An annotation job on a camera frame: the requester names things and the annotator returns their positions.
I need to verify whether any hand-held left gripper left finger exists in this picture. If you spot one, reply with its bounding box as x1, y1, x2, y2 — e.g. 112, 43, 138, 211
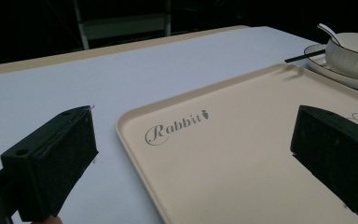
0, 105, 100, 223

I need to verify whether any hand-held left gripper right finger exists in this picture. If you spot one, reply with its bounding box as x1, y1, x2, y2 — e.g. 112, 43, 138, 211
290, 105, 358, 221

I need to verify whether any white ceramic plate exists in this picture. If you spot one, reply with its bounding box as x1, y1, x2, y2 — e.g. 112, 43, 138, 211
303, 43, 358, 91

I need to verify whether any white ceramic bowl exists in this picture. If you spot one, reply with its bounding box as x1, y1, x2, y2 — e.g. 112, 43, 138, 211
324, 32, 358, 81

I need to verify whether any black chopstick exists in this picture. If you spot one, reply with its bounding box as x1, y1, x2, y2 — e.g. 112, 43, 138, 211
283, 49, 327, 63

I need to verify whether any beige plastic tray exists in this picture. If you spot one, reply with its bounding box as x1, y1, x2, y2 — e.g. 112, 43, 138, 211
116, 63, 358, 224

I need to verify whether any white ceramic spoon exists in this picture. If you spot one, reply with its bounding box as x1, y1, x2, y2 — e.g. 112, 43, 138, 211
316, 22, 343, 47

